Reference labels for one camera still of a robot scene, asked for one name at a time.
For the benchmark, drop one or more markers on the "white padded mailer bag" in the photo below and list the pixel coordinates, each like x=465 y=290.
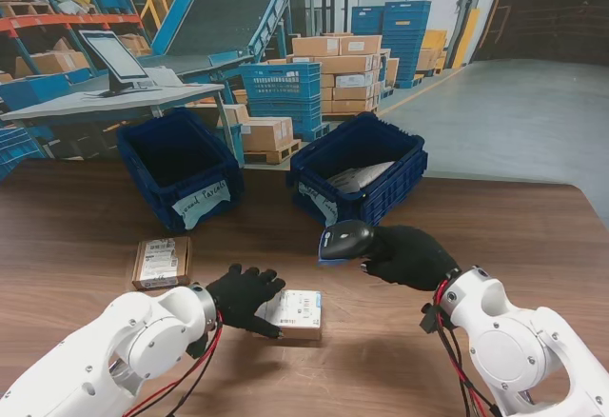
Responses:
x=366 y=174

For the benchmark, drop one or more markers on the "handwritten boxed parcels paper label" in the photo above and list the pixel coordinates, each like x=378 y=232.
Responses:
x=190 y=207

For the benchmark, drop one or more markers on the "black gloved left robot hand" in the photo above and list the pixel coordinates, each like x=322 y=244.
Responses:
x=238 y=298

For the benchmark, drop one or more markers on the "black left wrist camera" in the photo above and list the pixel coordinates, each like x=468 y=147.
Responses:
x=197 y=345

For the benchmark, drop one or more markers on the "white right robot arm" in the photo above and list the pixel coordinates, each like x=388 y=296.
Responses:
x=514 y=350

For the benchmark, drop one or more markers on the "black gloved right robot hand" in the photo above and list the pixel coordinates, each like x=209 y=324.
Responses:
x=414 y=260

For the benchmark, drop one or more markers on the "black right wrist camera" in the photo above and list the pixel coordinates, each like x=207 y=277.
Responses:
x=430 y=319

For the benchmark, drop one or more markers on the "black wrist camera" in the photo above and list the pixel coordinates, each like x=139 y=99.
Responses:
x=197 y=345
x=430 y=319

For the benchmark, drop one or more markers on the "crumpled handwritten paper label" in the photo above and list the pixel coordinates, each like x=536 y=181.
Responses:
x=326 y=207

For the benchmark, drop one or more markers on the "flat brown cardboard parcel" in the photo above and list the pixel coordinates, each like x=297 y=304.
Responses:
x=162 y=260

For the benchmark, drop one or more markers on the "black and blue barcode scanner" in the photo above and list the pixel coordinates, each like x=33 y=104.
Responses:
x=347 y=238

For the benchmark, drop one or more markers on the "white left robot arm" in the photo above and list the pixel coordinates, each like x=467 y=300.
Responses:
x=119 y=350

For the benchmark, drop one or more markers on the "small cardboard box with label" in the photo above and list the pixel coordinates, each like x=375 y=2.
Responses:
x=300 y=310

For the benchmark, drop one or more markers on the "blue ribbed plastic bin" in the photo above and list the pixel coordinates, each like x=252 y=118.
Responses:
x=409 y=169

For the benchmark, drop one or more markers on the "blue bin boxed parcels label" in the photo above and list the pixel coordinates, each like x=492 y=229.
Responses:
x=143 y=174

